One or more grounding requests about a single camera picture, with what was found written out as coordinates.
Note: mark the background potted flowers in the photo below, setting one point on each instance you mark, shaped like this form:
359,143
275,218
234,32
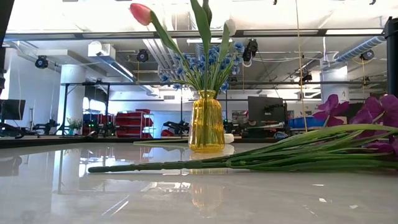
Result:
74,126

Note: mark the blue striped ventilation duct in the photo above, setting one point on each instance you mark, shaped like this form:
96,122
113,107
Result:
360,48

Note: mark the black computer monitor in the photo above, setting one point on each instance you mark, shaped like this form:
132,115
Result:
267,109
12,109

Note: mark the black background robot arm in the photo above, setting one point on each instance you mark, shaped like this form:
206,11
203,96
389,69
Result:
177,127
46,127

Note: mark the black frame post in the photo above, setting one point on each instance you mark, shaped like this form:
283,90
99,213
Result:
392,62

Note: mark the black ceiling spotlight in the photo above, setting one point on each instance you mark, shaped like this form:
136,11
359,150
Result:
250,51
367,55
142,56
41,62

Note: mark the purple artificial flower bunch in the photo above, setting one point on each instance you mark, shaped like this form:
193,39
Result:
186,165

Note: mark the yellow ribbed glass vase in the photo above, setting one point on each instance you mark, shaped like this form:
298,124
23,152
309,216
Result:
206,124

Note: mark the blue artificial flower bunch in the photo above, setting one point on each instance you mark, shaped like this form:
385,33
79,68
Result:
196,65

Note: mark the white round object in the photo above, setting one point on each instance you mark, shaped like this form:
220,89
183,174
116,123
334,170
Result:
229,138

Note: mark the grey overhead beam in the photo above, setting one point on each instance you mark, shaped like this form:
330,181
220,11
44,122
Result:
93,35

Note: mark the red storage shelf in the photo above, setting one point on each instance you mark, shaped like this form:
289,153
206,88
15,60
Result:
133,123

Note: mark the black background rig frame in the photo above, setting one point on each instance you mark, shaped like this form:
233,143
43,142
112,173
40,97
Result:
64,109

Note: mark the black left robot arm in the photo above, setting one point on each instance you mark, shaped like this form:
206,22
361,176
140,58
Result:
4,15

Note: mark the blue storage bins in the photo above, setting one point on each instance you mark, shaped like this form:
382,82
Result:
306,122

